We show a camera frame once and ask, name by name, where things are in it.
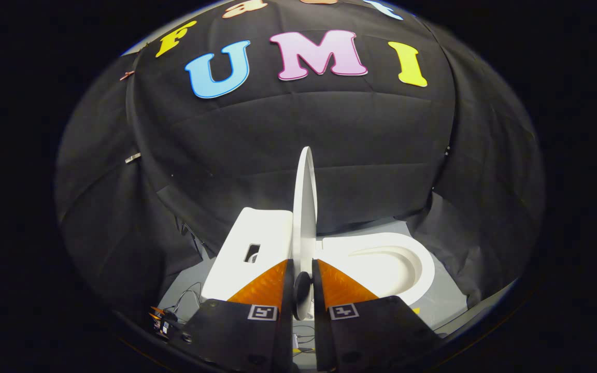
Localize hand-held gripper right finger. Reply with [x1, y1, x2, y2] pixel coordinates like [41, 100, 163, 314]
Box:
[311, 259, 442, 373]

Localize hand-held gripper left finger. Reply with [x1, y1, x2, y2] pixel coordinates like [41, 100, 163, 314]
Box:
[169, 259, 295, 373]

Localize white toilet lid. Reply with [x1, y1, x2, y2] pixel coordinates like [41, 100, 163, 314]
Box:
[292, 147, 319, 320]

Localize black round lid tab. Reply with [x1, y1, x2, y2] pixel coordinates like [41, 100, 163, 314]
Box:
[293, 271, 312, 320]

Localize white ceramic toilet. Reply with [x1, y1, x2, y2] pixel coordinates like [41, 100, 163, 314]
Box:
[201, 207, 436, 312]

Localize small orange electronic device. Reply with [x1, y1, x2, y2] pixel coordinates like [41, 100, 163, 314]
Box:
[148, 307, 174, 338]

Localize black backdrop cloth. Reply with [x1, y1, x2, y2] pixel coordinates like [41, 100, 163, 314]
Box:
[55, 0, 545, 323]

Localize thin black floor cables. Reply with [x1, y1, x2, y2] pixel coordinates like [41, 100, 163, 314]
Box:
[166, 282, 207, 324]

